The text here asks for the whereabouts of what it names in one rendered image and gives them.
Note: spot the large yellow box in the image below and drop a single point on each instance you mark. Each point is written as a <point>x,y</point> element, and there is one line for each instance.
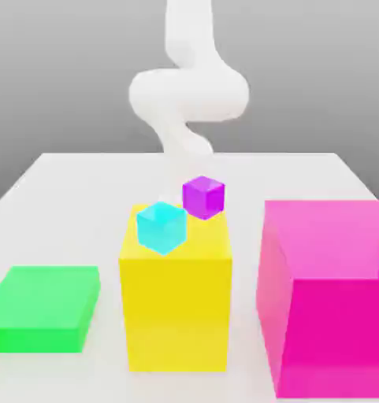
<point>176,308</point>

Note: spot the small purple cube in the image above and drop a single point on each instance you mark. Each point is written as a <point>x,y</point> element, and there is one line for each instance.
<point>203,197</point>

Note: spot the large green box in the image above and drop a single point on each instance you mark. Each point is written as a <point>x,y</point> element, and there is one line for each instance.
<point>41,307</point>

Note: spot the large pink box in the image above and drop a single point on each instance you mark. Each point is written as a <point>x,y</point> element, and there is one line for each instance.
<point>331,318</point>

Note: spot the small cyan cube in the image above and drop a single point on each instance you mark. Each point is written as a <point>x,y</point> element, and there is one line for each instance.
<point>161,228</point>

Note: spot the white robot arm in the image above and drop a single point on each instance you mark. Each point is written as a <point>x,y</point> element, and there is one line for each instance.
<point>189,94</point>

